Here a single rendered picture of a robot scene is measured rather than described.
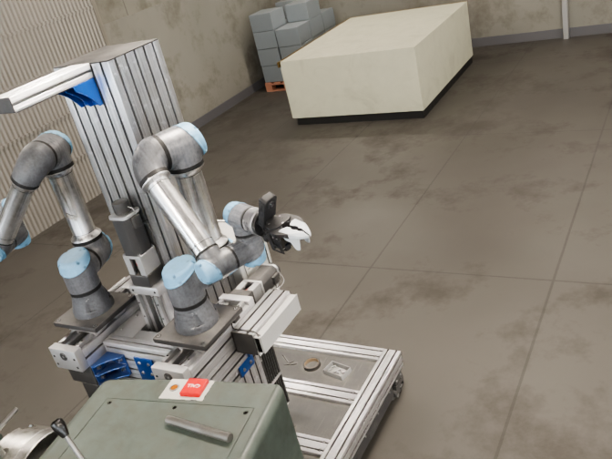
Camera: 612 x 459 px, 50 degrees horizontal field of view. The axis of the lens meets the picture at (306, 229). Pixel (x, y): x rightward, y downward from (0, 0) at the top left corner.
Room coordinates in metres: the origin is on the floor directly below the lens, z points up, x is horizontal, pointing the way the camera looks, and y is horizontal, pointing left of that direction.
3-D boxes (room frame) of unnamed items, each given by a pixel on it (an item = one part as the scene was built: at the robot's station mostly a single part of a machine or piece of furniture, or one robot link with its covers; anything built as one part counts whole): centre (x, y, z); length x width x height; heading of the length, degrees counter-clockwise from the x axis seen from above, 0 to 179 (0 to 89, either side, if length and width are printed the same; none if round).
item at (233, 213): (1.76, 0.17, 1.56); 0.11 x 0.08 x 0.09; 34
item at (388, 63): (8.00, -1.40, 0.38); 2.07 x 1.64 x 0.76; 146
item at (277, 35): (9.76, -0.56, 0.54); 1.14 x 0.73 x 1.08; 146
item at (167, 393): (1.43, 0.41, 1.23); 0.13 x 0.08 x 0.06; 65
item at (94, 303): (2.18, 0.84, 1.21); 0.15 x 0.15 x 0.10
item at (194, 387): (1.43, 0.39, 1.26); 0.06 x 0.06 x 0.02; 65
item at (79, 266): (2.19, 0.84, 1.33); 0.13 x 0.12 x 0.14; 167
